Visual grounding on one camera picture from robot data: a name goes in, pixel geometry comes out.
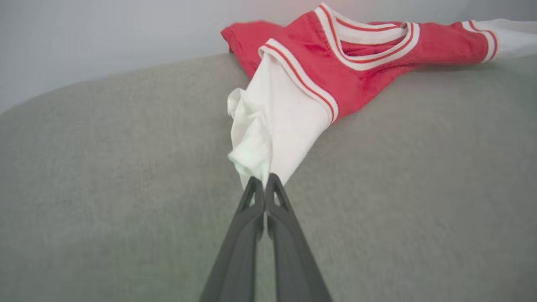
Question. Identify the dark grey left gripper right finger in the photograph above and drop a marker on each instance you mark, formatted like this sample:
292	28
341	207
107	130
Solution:
293	260

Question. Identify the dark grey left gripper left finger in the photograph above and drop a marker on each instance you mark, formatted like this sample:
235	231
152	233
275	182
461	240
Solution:
239	251

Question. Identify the red and white jersey shirt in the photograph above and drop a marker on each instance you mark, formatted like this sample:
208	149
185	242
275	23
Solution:
319	71

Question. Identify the grey fabric sofa cushion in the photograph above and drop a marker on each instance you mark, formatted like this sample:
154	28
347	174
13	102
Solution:
105	188

